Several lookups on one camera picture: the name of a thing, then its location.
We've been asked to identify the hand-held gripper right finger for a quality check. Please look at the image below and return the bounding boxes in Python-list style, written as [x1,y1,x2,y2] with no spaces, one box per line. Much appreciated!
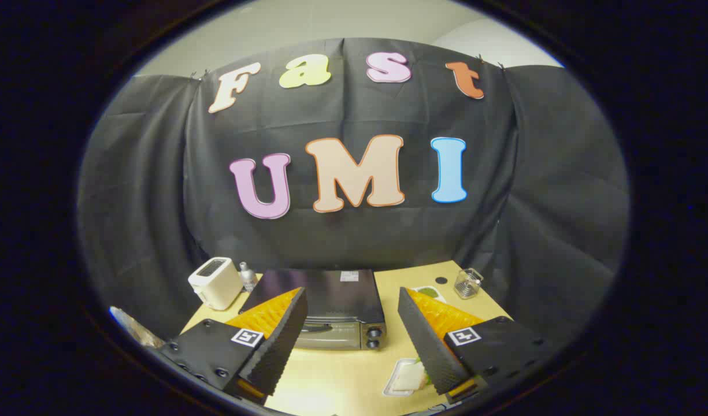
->
[398,287,554,405]

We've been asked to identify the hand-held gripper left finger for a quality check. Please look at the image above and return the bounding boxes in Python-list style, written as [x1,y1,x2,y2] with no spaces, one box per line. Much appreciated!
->
[157,287,309,405]

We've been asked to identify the lettuce sandwich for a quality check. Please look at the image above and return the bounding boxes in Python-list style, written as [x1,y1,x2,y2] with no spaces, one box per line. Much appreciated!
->
[393,359,431,393]

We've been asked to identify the black toaster oven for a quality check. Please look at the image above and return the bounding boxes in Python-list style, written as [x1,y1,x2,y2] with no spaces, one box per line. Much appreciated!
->
[238,269,387,351]

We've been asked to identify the white bread toaster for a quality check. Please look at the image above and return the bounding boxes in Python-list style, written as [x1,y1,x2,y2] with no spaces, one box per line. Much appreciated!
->
[188,257,244,311]

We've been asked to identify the white divided seasoning dish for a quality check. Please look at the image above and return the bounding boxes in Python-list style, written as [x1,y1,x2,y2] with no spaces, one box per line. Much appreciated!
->
[413,285,447,304]

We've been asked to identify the white rectangular tray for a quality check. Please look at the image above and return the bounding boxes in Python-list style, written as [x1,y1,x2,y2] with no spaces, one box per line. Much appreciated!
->
[383,358,431,398]

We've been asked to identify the black backdrop cloth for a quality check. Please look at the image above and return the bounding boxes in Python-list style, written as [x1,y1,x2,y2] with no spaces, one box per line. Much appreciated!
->
[76,38,631,347]

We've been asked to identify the wire mesh basket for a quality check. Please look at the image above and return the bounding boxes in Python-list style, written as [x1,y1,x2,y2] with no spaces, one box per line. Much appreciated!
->
[453,268,484,300]

